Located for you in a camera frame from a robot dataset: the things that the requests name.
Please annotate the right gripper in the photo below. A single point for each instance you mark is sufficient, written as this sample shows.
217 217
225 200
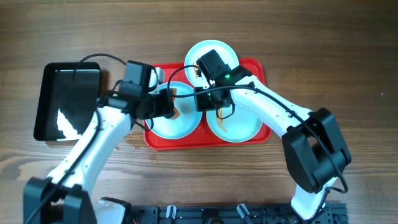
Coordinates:
199 99

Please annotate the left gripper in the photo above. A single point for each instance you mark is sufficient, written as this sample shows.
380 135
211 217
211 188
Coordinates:
169 102

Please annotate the green and yellow sponge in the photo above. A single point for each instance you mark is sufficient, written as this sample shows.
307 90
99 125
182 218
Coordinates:
174 111

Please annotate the white plate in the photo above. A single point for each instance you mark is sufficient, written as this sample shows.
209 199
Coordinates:
226 53
233 126
181 126

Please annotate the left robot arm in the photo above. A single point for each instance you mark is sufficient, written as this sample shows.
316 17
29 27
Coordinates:
64 196

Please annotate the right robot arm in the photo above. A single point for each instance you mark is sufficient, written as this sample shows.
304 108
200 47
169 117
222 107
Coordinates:
314 147

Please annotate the red plastic tray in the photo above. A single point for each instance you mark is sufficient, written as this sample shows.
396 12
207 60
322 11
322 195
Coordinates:
202 136

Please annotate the black rectangular water tub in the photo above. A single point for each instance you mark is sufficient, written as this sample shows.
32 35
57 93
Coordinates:
67 100

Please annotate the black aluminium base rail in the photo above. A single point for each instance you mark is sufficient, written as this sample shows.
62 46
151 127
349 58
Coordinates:
266 214

